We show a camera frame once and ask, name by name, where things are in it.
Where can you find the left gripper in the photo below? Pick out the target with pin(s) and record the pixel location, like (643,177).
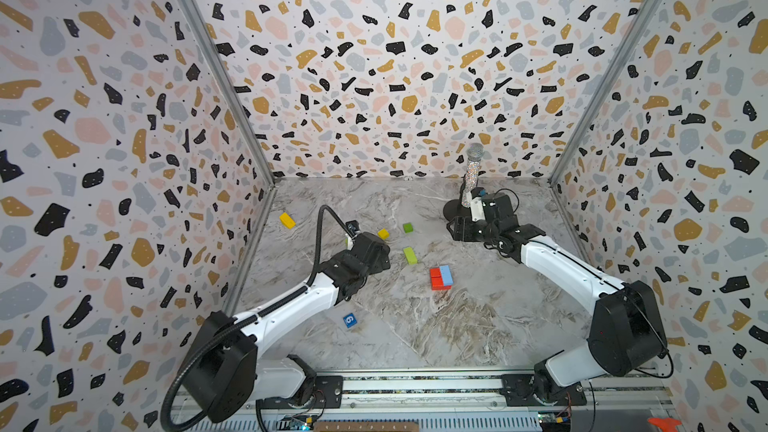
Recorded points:
(381,262)

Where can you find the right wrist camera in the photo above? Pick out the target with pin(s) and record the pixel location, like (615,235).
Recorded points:
(476,204)

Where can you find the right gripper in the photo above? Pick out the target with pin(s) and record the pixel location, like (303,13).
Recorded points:
(466,223)

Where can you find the glitter microphone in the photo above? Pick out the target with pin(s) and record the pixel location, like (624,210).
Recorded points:
(474,157)

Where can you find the blue number six cube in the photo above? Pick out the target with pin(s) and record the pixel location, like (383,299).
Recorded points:
(349,320)

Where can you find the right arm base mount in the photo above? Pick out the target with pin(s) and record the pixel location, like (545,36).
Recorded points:
(532,390)

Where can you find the lime green block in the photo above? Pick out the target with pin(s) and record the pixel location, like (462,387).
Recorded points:
(410,256)

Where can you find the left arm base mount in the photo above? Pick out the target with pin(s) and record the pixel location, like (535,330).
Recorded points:
(321,392)

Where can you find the yellow flat rectangular block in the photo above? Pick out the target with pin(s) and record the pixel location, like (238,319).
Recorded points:
(287,220)

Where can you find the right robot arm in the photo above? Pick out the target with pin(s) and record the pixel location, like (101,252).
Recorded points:
(626,329)

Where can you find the light blue block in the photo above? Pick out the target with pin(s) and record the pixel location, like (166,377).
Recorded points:
(446,276)

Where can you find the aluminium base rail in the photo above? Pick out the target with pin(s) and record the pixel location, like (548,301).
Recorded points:
(468,399)

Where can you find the red clamp handle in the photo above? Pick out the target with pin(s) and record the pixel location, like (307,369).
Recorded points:
(667,424)

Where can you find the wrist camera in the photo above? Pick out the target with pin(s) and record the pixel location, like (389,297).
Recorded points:
(476,204)
(352,231)

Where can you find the black round microphone stand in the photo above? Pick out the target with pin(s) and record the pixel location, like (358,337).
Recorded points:
(456,213)

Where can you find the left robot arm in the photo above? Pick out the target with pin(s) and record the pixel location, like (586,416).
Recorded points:
(225,367)

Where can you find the wooden strip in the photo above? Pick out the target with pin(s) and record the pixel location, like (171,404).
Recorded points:
(366,426)

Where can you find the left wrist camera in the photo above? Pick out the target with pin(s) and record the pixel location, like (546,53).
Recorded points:
(352,231)

